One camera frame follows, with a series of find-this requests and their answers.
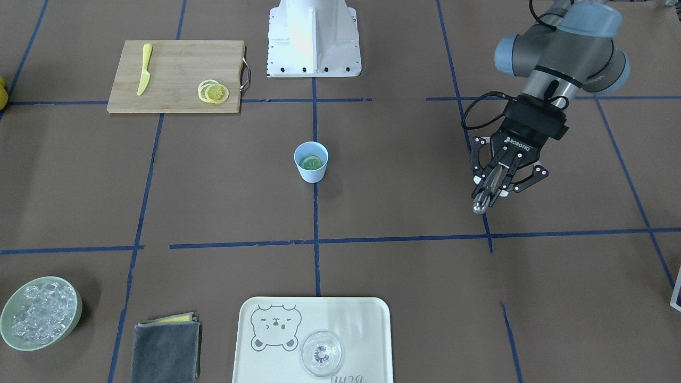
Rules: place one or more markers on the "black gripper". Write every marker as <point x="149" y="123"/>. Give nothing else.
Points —
<point x="515" y="144"/>

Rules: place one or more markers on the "steel muddler black tip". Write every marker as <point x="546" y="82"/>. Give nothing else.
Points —
<point x="487" y="189"/>

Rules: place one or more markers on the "yellow lemon slice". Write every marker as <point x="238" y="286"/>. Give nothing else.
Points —
<point x="311" y="163"/>

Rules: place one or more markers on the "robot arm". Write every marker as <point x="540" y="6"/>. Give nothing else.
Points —
<point x="569" y="48"/>

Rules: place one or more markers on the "stacked lemon slices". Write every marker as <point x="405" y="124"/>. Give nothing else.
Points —
<point x="213" y="92"/>

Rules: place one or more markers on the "clear wine glass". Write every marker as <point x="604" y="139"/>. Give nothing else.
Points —
<point x="322" y="354"/>

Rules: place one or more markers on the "cream bear tray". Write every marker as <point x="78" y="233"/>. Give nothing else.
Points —
<point x="271" y="331"/>

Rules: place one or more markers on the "grey folded cloth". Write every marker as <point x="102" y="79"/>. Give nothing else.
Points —
<point x="166" y="349"/>

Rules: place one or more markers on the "yellow plastic knife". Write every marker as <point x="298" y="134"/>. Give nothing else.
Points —
<point x="145" y="75"/>

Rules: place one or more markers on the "wooden cutting board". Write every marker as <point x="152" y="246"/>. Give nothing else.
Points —
<point x="177" y="67"/>

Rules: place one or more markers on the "green bowl of ice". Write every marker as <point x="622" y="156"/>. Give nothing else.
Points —
<point x="41" y="313"/>

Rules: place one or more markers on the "yellow lemons pile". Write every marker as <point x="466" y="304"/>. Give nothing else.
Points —
<point x="4" y="96"/>

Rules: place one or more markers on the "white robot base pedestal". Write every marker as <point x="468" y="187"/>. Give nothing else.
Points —
<point x="313" y="39"/>

